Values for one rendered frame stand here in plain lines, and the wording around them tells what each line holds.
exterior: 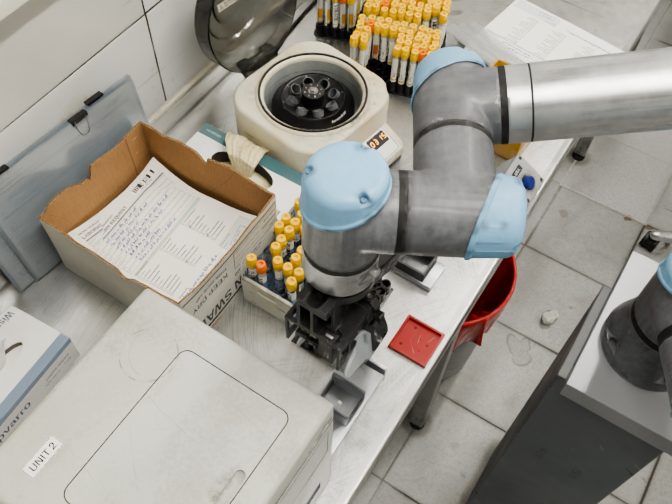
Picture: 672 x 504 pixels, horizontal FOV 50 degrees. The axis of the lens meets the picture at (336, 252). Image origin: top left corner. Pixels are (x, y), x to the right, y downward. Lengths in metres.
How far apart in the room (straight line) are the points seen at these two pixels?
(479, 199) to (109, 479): 0.47
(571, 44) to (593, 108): 0.99
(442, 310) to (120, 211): 0.57
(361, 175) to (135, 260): 0.68
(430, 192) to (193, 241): 0.67
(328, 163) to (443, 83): 0.16
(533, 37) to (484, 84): 0.99
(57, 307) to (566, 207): 1.76
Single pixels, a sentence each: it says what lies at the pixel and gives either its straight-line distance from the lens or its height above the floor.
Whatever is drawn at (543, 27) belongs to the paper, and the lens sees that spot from 1.72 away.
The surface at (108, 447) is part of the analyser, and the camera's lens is 0.83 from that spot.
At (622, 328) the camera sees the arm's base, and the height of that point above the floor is 0.97.
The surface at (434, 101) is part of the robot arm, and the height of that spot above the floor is 1.45.
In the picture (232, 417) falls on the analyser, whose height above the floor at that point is 1.17.
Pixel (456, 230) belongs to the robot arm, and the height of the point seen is 1.44.
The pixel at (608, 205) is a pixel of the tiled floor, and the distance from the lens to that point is 2.61.
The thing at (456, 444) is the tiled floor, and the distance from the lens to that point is 2.07.
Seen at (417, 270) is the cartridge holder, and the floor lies 0.91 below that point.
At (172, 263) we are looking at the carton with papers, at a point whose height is 0.94.
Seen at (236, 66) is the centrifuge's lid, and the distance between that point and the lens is 1.41.
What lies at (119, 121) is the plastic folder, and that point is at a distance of 1.28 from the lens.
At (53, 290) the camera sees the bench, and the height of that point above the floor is 0.88.
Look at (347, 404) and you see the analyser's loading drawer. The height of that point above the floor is 0.91.
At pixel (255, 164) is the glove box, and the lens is 1.27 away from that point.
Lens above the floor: 1.94
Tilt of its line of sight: 57 degrees down
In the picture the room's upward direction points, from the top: 3 degrees clockwise
